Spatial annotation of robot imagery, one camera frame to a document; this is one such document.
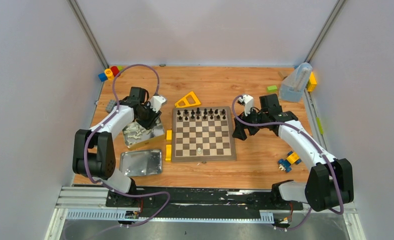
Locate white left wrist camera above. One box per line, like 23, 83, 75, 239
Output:
149, 95, 167, 113

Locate small yellow rectangular block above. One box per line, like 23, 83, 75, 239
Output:
165, 129, 173, 142

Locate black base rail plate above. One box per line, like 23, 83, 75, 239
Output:
105, 186, 303, 220

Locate black chess pieces row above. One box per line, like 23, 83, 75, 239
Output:
172, 107, 228, 122

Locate yellow arch block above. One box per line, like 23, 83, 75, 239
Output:
165, 144, 172, 162

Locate clear blue plastic container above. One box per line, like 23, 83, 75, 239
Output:
279, 62, 313, 103

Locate green rectangular block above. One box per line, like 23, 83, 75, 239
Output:
266, 85, 278, 93

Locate gray lego brick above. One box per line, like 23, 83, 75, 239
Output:
105, 99, 117, 113

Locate yellow blue toy car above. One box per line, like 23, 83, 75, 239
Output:
278, 151, 302, 173

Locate yellow triangle frame block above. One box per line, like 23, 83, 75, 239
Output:
174, 91, 201, 108

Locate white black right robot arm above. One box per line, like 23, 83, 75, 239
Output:
231, 94, 354, 215

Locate gold tin with white pieces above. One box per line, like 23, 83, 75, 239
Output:
122, 118, 166, 150

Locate wooden chess board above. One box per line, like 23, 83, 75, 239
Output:
171, 106, 237, 163

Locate red cylinder block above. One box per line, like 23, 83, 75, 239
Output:
110, 65, 120, 77

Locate silver tin lid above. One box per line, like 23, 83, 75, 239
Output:
119, 149, 163, 178

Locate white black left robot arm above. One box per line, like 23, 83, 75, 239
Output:
72, 87, 167, 207

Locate yellow block at right wall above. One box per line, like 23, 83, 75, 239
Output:
306, 72, 318, 92

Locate blue cube block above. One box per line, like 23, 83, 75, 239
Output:
98, 72, 108, 82

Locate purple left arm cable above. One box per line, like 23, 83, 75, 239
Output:
83, 63, 171, 229

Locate yellow cylinder block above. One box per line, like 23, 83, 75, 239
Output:
104, 68, 115, 81

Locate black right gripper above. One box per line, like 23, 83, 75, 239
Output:
232, 105, 268, 141

